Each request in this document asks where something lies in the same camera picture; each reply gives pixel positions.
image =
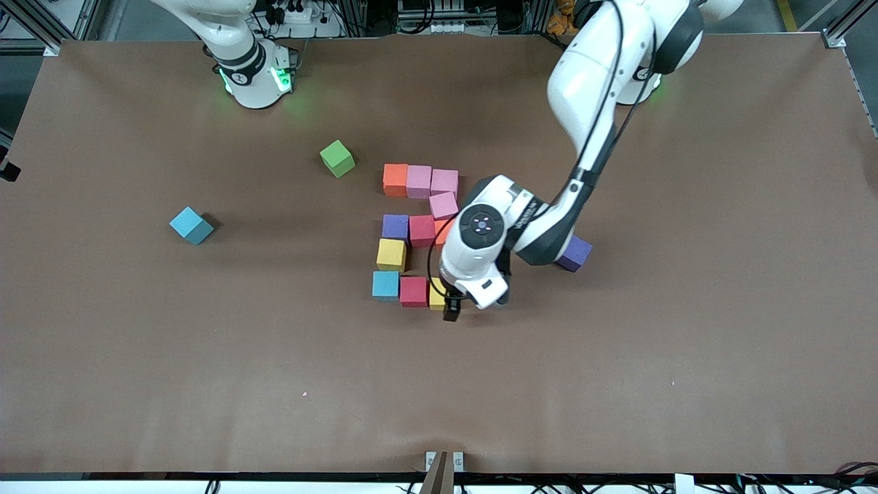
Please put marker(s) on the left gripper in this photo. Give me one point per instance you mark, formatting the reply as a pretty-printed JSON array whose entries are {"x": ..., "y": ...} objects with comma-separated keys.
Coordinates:
[{"x": 453, "y": 307}]

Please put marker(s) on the yellow foam block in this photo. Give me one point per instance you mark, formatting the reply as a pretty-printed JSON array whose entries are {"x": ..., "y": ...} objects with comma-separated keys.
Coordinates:
[
  {"x": 391, "y": 254},
  {"x": 436, "y": 295}
]

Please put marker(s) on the red foam block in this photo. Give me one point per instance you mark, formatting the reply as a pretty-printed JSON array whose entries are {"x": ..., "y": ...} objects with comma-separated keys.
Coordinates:
[
  {"x": 422, "y": 230},
  {"x": 413, "y": 291}
]

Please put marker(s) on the blue foam block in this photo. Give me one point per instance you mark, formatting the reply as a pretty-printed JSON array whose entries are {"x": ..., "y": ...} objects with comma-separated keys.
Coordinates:
[
  {"x": 385, "y": 285},
  {"x": 191, "y": 225}
]

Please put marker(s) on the orange foam block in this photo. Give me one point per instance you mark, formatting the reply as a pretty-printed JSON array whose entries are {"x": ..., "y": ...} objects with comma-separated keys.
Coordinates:
[
  {"x": 442, "y": 232},
  {"x": 396, "y": 180}
]

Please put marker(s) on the purple foam block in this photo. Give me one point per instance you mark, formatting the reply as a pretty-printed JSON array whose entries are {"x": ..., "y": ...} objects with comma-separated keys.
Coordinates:
[
  {"x": 577, "y": 255},
  {"x": 395, "y": 226}
]

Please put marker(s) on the pink foam block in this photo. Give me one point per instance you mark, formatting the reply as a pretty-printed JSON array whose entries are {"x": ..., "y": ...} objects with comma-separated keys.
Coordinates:
[
  {"x": 419, "y": 182},
  {"x": 445, "y": 182},
  {"x": 443, "y": 206}
]

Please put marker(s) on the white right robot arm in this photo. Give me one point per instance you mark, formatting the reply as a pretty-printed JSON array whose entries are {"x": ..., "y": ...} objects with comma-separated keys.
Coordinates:
[{"x": 254, "y": 75}]

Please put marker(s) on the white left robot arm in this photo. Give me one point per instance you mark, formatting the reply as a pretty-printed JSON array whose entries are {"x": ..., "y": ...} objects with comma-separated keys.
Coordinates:
[{"x": 590, "y": 75}]

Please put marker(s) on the brown table cover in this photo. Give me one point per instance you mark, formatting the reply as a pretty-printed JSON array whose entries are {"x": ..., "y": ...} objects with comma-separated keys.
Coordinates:
[{"x": 411, "y": 412}]

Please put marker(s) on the green foam block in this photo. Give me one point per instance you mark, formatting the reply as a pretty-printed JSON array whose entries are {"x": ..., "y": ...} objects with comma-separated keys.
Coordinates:
[{"x": 337, "y": 158}]

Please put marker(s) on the white electrical box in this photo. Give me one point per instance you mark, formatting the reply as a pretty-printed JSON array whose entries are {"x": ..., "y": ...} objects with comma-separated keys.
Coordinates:
[{"x": 439, "y": 27}]

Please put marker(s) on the bag of orange items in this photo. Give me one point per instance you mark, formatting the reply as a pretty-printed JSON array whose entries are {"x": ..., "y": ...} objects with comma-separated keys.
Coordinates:
[{"x": 559, "y": 19}]

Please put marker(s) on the white power strip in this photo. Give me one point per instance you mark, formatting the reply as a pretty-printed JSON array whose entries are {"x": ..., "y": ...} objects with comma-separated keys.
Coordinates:
[{"x": 295, "y": 14}]

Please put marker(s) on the aluminium frame rail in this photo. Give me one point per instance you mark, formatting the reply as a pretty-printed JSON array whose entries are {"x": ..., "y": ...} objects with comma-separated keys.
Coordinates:
[
  {"x": 850, "y": 19},
  {"x": 34, "y": 45}
]

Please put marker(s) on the metal table edge bracket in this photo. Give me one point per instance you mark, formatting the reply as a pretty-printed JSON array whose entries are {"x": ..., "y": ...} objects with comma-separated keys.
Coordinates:
[{"x": 442, "y": 473}]

